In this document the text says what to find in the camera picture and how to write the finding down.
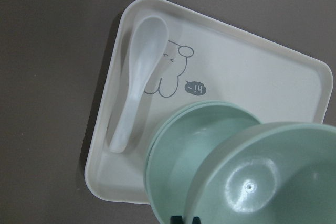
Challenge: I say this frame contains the beige rabbit serving tray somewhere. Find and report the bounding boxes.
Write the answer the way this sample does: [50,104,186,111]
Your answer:
[85,0,333,204]

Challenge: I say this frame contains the white ceramic spoon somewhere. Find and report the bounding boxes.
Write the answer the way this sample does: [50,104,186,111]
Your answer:
[109,16,169,153]

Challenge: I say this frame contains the green bowl on tray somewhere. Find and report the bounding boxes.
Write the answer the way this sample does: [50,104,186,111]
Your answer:
[143,100,237,204]

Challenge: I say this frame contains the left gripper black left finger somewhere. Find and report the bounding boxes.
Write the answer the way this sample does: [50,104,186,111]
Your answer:
[170,216,184,224]

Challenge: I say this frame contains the green bowl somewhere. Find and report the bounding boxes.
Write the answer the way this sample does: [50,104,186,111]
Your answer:
[143,100,237,204]
[145,102,263,224]
[183,122,335,223]

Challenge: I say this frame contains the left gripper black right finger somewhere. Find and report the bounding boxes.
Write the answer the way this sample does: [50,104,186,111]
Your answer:
[192,217,201,224]

